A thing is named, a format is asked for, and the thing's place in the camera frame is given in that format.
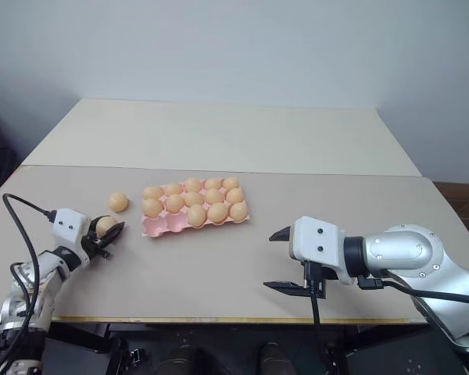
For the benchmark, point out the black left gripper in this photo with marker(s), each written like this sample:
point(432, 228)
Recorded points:
point(90, 247)

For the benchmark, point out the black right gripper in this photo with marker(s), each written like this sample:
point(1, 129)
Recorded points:
point(318, 291)

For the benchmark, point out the beige egg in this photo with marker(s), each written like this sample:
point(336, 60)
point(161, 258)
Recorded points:
point(213, 195)
point(173, 190)
point(106, 224)
point(151, 207)
point(196, 215)
point(119, 201)
point(193, 184)
point(238, 211)
point(231, 183)
point(194, 198)
point(175, 203)
point(233, 195)
point(153, 192)
point(213, 183)
point(217, 212)

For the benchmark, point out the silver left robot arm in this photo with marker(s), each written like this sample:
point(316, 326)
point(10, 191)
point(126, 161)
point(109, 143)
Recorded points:
point(51, 285)

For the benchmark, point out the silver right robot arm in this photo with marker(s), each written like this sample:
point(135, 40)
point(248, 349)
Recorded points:
point(414, 250)

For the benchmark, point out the pink egg tray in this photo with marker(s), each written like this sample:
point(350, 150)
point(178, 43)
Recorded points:
point(154, 227)

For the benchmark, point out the dark rounded shape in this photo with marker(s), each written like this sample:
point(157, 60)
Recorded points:
point(275, 359)

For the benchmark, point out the black base panel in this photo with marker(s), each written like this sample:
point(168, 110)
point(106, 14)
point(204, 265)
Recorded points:
point(406, 357)
point(82, 355)

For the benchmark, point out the black fabric object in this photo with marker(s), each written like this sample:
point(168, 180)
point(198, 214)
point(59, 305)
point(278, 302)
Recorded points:
point(0, 148)

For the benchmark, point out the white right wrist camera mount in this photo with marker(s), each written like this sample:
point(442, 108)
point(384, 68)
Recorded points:
point(316, 242)

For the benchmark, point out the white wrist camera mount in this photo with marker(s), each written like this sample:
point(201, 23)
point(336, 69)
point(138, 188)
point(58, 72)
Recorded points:
point(66, 228)
point(316, 242)

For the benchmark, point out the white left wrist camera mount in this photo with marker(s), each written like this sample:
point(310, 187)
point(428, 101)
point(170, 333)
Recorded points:
point(66, 228)

